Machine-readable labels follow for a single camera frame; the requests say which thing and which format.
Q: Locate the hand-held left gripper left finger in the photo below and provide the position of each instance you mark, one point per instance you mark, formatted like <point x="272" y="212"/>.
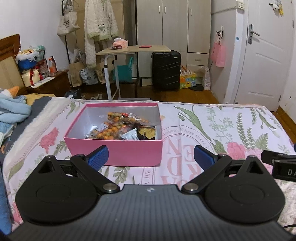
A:
<point x="99" y="157"/>

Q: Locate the wooden headboard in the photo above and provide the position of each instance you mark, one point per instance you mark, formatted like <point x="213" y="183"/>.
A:
<point x="9" y="58"/>

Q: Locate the white fluffy coat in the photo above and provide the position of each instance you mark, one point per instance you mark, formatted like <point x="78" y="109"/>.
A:
<point x="99" y="25"/>

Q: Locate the blue plush basket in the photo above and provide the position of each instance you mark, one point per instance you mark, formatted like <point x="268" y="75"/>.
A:
<point x="26" y="61"/>

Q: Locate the beige tote bag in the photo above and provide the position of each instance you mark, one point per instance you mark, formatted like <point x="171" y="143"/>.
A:
<point x="68" y="24"/>

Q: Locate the brown paper bag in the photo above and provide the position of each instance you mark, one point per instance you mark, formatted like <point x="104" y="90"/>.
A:
<point x="75" y="75"/>

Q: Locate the pink cardboard box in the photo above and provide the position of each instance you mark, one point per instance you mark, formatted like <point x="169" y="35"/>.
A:
<point x="129" y="153"/>

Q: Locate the black suitcase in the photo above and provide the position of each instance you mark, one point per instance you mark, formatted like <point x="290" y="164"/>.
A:
<point x="166" y="70"/>

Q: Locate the floral bedsheet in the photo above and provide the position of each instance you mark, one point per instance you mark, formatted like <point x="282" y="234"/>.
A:
<point x="208" y="129"/>

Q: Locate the pink hanging bag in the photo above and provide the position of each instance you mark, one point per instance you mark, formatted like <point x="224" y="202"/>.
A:
<point x="218" y="54"/>

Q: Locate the white light switch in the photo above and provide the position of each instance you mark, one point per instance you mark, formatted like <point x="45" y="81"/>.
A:
<point x="240" y="4"/>

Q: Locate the wooden nightstand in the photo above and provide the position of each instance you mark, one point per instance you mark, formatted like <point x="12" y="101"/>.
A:
<point x="55" y="82"/>

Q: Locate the gift box with red ribbon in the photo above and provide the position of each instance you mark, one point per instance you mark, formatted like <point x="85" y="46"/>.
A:
<point x="31" y="77"/>

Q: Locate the white wardrobe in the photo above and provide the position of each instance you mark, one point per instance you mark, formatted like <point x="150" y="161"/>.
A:
<point x="175" y="25"/>

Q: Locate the pink tissue box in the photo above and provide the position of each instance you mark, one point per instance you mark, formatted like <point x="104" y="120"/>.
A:
<point x="120" y="43"/>

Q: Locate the white door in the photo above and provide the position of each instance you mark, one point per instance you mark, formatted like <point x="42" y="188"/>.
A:
<point x="266" y="64"/>

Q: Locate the colourful cartoon box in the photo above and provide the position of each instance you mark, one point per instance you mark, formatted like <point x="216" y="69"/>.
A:
<point x="187" y="80"/>

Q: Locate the dark grey bedding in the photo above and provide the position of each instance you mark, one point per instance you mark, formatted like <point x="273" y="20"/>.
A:
<point x="37" y="106"/>

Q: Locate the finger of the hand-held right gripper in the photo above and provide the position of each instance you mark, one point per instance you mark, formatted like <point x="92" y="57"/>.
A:
<point x="272" y="155"/>

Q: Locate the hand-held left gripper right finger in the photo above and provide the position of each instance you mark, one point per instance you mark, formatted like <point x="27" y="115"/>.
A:
<point x="203" y="157"/>

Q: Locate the dark slippers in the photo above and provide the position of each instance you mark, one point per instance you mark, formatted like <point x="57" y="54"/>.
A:
<point x="196" y="88"/>

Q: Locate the light blue blanket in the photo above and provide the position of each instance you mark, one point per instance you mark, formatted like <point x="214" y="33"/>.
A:
<point x="11" y="111"/>

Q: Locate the red booklet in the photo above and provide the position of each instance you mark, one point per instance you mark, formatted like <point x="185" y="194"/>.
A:
<point x="145" y="46"/>

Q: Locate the white and blue plastic bag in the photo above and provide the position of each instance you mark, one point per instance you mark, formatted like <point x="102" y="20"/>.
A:
<point x="89" y="76"/>

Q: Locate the white snack bar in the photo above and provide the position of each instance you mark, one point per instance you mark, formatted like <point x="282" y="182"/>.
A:
<point x="130" y="135"/>
<point x="100" y="126"/>

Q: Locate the white plastic pack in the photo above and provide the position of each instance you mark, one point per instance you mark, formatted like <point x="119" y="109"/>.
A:
<point x="206" y="78"/>

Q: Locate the teal shopping bag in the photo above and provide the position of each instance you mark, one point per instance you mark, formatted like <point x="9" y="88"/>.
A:
<point x="124" y="73"/>

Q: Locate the orange bottle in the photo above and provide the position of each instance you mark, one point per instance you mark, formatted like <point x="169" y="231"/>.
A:
<point x="52" y="66"/>

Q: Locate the orange plush toy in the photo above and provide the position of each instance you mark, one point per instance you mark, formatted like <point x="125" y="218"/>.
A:
<point x="13" y="90"/>

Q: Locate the black cracker packet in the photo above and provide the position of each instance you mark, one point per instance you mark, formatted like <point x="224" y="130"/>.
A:
<point x="146" y="133"/>

